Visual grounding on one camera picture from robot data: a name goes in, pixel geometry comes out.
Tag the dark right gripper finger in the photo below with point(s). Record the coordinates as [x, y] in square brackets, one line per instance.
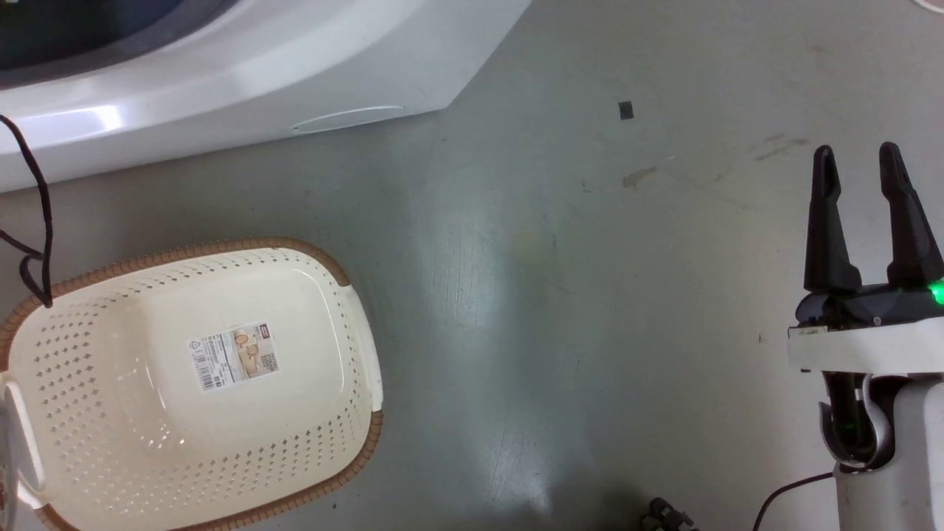
[827, 236]
[911, 228]

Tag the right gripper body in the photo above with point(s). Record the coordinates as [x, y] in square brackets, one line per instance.
[870, 332]

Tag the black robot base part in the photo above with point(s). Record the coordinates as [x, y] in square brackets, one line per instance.
[667, 516]

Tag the white washing machine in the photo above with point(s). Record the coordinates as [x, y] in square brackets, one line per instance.
[295, 66]

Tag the cream perforated laundry basket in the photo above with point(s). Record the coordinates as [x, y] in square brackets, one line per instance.
[147, 442]

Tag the small black floor tape mark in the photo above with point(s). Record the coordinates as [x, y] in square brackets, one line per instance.
[626, 110]

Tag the printed paper label sticker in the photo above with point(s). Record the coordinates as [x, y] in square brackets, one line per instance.
[236, 355]

